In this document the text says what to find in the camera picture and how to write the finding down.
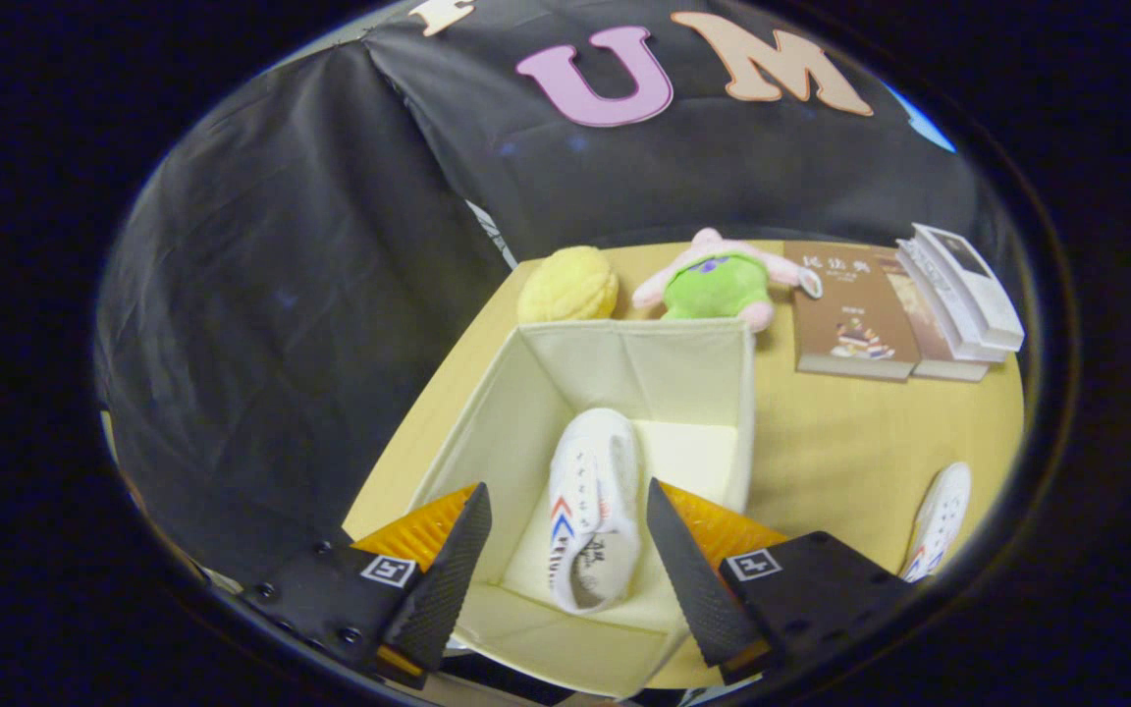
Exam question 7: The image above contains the green and pink plush toy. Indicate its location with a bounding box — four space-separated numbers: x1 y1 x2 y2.
631 227 825 334

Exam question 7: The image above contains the plain brown book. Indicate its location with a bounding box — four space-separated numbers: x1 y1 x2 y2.
875 245 992 384

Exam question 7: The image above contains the yellow plush toy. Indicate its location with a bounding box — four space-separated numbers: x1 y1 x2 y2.
515 245 620 325

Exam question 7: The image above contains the beige fabric storage box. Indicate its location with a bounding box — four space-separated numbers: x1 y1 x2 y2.
345 316 759 700

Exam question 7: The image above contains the white canvas shoe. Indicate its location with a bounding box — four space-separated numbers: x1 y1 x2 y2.
546 408 643 617
899 462 973 584

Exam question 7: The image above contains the white patterned book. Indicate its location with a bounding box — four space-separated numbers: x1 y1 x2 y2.
894 239 1010 365

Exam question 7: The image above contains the white book with dark photo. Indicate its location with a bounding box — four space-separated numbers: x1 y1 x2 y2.
909 223 1027 353

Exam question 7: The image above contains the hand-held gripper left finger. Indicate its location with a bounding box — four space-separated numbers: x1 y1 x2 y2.
237 481 494 690

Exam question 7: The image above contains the brown book with illustrated cover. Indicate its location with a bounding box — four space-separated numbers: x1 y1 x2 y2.
783 242 923 382

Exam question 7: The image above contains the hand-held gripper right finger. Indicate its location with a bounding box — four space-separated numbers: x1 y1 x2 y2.
644 477 912 686

